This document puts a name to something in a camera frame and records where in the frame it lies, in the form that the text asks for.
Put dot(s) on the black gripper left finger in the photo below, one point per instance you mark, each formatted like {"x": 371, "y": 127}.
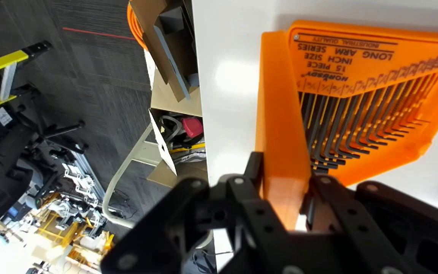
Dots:
{"x": 256, "y": 177}

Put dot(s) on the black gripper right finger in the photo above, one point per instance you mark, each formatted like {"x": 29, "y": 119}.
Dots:
{"x": 330, "y": 218}

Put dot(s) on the orange hex key box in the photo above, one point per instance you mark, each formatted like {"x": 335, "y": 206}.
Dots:
{"x": 371, "y": 92}

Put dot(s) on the cardboard box with tools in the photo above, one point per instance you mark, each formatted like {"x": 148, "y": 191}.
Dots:
{"x": 181, "y": 142}

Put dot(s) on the open cardboard box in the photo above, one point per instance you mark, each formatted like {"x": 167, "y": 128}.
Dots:
{"x": 170, "y": 40}

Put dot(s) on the white curved tube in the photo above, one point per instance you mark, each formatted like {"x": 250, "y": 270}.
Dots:
{"x": 122, "y": 177}

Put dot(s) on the yellow ladder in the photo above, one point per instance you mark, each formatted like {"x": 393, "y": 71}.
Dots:
{"x": 0, "y": 77}

